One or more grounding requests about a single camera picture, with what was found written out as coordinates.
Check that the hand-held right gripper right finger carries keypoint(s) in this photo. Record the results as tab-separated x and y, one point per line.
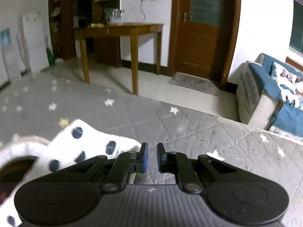
161	157

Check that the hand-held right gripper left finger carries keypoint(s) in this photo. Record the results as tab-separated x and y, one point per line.
144	156

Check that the white polka dot shorts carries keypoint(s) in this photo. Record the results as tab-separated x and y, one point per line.
94	134

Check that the grey star quilted table cover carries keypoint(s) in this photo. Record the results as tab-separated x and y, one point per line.
189	132

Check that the patterned door mat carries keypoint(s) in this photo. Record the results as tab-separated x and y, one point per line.
194	84

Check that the brown wooden door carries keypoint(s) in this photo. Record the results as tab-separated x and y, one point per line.
201	45

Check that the wooden side table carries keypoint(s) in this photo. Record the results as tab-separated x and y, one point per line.
123	29

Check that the round table burner recess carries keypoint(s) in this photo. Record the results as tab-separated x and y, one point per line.
14	170

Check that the blue sofa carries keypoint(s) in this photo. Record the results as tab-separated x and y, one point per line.
288	118

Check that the green broom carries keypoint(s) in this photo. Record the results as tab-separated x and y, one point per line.
50	56

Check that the yellow paper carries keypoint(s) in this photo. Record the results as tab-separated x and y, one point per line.
97	25

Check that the glass jar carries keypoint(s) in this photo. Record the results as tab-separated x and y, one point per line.
116	17

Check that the butterfly print pillow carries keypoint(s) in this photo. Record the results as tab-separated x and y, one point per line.
288	85

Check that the dark wooden shelf cabinet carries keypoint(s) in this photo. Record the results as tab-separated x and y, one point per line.
66	28

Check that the white refrigerator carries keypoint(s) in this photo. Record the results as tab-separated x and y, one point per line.
33	42

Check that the green framed window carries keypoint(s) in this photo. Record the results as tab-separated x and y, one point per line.
298	28

